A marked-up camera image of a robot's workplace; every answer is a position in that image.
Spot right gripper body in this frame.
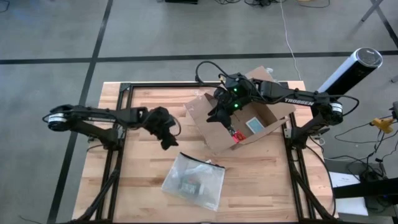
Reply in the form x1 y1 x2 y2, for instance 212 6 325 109
206 88 250 126

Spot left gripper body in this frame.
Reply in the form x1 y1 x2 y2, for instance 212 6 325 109
157 114 180 151

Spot red snack packet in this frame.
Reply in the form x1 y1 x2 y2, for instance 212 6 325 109
231 130 248 144

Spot brown cardboard shipping box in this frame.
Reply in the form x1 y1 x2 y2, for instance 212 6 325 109
183 65 297 156

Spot clear zip pouch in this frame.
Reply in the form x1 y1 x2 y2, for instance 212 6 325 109
160 151 226 213

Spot dark supplement bottle white cap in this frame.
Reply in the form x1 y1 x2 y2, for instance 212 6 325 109
178 177 203 196

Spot green white small box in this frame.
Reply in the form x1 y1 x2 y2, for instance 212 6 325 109
245 116 266 135

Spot white black cylinder tower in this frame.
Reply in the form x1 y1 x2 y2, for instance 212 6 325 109
316 47 384 97

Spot white paper sheet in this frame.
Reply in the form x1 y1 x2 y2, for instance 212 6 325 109
328 171 370 217

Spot black metal bar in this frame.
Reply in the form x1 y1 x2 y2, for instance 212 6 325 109
331 176 398 200

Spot yellow clamp tool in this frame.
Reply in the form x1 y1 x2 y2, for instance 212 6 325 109
369 117 395 134

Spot grey metal table leg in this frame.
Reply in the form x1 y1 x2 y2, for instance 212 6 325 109
360 0 385 23

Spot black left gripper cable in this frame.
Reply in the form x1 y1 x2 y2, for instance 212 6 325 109
169 114 183 138

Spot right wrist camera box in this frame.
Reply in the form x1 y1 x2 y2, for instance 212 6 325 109
223 73 250 94

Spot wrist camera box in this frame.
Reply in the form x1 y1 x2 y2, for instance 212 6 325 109
223 73 250 94
148 107 170 127

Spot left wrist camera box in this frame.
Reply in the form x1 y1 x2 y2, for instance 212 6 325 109
148 107 170 127

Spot black aluminium table frame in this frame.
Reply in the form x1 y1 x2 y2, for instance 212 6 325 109
70 81 341 224

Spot white floor cable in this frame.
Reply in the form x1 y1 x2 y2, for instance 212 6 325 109
279 0 303 82

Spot black floor cables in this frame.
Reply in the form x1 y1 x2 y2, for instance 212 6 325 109
213 0 335 9

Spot black floor cable bundle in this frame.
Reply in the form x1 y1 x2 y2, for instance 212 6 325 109
334 114 398 181

